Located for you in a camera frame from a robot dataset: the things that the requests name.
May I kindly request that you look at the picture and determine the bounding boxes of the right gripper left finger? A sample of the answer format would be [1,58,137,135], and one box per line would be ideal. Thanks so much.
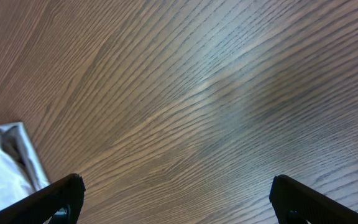
[0,174,86,224]

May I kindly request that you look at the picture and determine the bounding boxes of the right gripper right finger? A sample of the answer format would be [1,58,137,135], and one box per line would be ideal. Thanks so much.
[269,175,358,224]

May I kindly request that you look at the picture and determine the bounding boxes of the beige khaki shorts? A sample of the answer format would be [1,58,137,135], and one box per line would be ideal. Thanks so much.
[0,122,50,211]

